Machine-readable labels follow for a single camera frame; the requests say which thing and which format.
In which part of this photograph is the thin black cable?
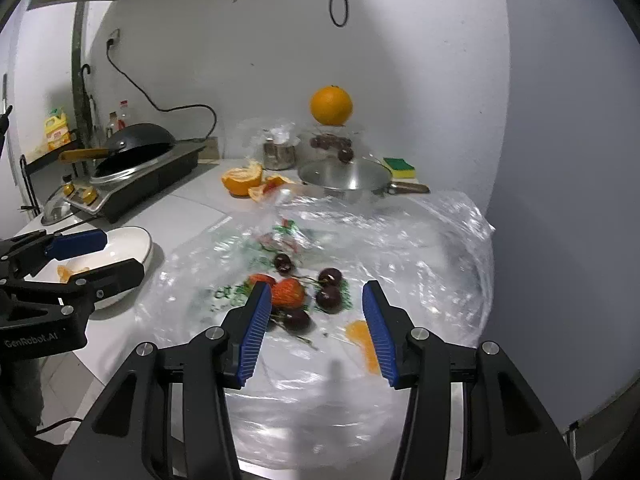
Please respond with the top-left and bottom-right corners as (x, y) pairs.
(35, 416), (83, 433)

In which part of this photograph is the grey vertical pipe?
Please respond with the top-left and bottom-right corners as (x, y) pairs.
(72, 2), (91, 151)

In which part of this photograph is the small steel pot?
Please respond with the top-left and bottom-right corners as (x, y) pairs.
(263, 137), (297, 171)

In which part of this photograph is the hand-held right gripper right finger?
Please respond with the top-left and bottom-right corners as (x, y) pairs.
(362, 280), (583, 480)

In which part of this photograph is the black wok with wooden handle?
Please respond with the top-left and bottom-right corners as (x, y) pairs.
(59, 123), (179, 179)

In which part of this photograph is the yellow detergent bottle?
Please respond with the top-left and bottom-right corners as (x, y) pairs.
(44, 107), (71, 152)

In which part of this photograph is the orange peel piece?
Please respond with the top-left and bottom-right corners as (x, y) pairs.
(247, 175), (297, 203)

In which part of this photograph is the dark grey cloth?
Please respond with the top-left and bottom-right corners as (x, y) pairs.
(0, 355), (46, 431)

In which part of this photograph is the white plate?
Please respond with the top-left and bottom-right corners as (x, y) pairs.
(50, 226), (153, 310)

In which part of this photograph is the large clear plastic bag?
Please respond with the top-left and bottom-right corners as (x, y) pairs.
(135, 190), (496, 468)

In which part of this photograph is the black metal rack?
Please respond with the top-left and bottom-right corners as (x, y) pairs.
(19, 132), (81, 216)

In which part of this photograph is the glass pot lid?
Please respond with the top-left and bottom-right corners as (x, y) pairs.
(41, 183), (76, 226)

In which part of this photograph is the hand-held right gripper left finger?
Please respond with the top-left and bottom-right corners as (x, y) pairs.
(52, 281), (273, 480)

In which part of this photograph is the peeled orange half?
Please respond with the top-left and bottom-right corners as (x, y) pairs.
(221, 162), (264, 197)

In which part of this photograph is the induction cooker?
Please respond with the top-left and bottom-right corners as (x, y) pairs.
(64, 140), (208, 224)

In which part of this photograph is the black cooker power cable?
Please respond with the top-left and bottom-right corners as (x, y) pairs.
(106, 40), (217, 141)

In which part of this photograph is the small clear plastic bag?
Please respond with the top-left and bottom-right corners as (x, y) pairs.
(235, 119), (301, 171)

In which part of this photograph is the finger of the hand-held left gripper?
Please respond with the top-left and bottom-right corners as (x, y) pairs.
(0, 228), (108, 281)
(0, 258), (146, 317)

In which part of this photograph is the green yellow sponge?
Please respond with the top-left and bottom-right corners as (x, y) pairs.
(383, 157), (418, 181)

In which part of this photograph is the black umbrella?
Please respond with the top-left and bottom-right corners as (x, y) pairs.
(82, 64), (97, 146)

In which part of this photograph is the whole orange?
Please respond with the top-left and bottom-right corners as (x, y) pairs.
(310, 85), (354, 127)

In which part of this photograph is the steel saucepan with wooden handle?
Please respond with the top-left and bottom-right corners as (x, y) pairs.
(297, 157), (431, 203)

